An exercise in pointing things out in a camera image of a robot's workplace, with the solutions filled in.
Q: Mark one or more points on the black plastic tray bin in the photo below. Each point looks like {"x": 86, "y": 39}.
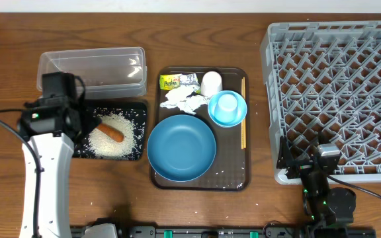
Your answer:
{"x": 141, "y": 112}

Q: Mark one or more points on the light blue cup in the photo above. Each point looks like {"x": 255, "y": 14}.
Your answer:
{"x": 226, "y": 108}

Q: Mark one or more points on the crumpled white foil paper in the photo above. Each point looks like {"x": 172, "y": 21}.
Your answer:
{"x": 187, "y": 97}

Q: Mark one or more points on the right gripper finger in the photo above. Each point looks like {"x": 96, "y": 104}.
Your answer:
{"x": 285, "y": 158}
{"x": 322, "y": 139}

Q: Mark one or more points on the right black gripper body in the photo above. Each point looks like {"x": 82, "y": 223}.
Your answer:
{"x": 300, "y": 165}

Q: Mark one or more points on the light blue small bowl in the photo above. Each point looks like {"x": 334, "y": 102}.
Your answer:
{"x": 240, "y": 114}

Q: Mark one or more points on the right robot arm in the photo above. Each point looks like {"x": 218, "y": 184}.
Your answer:
{"x": 330, "y": 209}

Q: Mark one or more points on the yellow snack wrapper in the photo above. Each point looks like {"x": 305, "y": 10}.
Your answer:
{"x": 169, "y": 82}

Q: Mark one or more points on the clear plastic bin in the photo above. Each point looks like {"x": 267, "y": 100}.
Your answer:
{"x": 108, "y": 73}

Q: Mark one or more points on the pink white cup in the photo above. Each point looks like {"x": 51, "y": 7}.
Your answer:
{"x": 211, "y": 84}

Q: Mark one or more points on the pile of white rice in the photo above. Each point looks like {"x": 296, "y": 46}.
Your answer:
{"x": 111, "y": 147}

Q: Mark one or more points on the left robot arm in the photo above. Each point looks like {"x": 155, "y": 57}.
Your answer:
{"x": 50, "y": 128}

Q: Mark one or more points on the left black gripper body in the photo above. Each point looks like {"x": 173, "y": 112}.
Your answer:
{"x": 89, "y": 120}

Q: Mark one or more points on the brown serving tray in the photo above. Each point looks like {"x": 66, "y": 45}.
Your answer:
{"x": 231, "y": 170}

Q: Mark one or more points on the orange carrot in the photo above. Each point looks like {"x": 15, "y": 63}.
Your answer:
{"x": 111, "y": 132}

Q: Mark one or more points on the dark blue plate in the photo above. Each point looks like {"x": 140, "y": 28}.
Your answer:
{"x": 181, "y": 148}

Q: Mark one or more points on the grey dishwasher rack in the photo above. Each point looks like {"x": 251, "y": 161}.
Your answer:
{"x": 325, "y": 78}

